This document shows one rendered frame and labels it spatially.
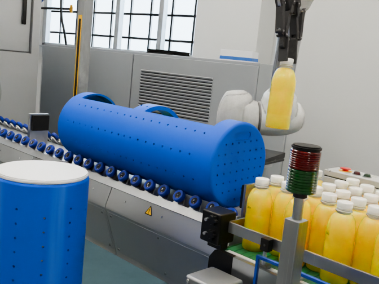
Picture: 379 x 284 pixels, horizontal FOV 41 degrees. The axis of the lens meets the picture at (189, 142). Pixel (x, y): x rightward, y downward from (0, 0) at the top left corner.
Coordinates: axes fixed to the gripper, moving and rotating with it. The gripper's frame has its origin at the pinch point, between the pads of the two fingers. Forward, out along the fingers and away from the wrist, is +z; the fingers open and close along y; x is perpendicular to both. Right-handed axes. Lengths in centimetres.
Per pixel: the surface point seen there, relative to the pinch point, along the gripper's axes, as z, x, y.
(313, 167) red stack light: 33, 29, 33
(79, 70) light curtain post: -9, -154, -34
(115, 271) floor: 114, -180, -91
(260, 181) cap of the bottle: 38.1, -0.3, 9.0
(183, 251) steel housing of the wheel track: 64, -32, 4
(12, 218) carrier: 53, -53, 54
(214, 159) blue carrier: 33.0, -18.7, 7.7
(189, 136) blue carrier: 26.2, -30.2, 6.8
